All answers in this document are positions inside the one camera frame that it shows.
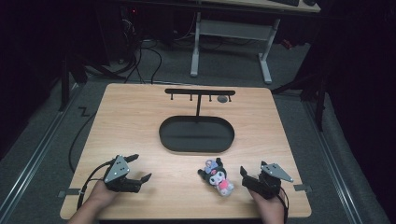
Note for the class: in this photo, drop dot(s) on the person's left hand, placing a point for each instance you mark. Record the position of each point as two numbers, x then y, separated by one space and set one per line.
101 196

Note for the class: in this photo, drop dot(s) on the small red object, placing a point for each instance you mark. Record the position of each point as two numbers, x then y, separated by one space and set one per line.
287 43

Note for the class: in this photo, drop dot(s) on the grey round table grommet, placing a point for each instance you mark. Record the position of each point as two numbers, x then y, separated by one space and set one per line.
222 99

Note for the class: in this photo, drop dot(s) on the grey tape strip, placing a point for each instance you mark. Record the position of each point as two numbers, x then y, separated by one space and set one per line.
302 187
69 192

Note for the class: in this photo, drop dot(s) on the black metal stand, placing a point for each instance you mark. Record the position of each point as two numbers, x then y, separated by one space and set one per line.
64 87
320 102

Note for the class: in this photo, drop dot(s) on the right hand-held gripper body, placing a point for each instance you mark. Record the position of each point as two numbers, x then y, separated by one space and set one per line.
275 174

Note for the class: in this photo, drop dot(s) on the black and pink plush toy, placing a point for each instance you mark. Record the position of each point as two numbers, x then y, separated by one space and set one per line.
218 178

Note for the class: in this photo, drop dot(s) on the metal floor rail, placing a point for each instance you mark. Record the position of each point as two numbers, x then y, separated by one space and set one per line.
34 152
331 161

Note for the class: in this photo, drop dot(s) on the person's right hand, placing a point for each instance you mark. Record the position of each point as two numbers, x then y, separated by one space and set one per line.
268 203

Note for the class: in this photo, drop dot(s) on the white metal frame desk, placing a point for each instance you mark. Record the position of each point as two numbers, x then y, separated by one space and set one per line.
236 30

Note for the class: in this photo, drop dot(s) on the black hook rack with tray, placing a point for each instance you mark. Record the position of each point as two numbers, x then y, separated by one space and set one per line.
196 133

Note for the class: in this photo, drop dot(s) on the black keyboard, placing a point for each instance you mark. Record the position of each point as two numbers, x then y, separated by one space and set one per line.
285 2

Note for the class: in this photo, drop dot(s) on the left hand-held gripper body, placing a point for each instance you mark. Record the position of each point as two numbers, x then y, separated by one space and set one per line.
117 170

